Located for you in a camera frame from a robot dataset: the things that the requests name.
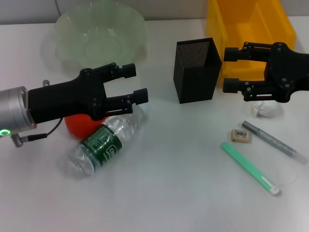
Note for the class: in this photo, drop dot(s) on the white paper ball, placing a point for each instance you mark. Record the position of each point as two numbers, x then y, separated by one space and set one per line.
265 110

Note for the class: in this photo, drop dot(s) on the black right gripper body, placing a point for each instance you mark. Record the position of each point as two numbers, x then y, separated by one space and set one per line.
287 72

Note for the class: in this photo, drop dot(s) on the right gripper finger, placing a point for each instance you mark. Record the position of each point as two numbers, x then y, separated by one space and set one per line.
241 53
234 85

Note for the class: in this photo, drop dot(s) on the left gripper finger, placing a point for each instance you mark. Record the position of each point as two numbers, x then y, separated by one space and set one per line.
128 100
120 71

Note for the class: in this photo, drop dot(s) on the silver marker pen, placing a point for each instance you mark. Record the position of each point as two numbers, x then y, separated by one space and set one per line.
272 141

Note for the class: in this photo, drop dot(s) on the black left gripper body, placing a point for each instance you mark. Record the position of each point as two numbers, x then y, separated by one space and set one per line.
65 99

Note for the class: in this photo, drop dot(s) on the green pen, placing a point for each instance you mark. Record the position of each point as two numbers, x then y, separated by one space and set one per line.
248 166

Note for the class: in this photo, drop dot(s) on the clear green-label water bottle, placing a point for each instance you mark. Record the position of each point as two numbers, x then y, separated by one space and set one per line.
101 145

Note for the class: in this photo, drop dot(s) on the green glass fruit bowl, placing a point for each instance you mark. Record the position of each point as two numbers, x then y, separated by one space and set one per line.
96 36

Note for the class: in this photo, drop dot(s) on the silver left wrist stud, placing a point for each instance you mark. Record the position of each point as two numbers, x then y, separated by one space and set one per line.
46 83

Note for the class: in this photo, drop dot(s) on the black mesh pen holder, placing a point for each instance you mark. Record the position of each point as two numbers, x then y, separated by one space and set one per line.
195 82

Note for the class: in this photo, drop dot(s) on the yellow plastic bin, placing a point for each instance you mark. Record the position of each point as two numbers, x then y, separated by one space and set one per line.
241 29

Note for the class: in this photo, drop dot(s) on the beige eraser with barcode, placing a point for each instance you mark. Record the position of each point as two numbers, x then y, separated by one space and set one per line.
241 135

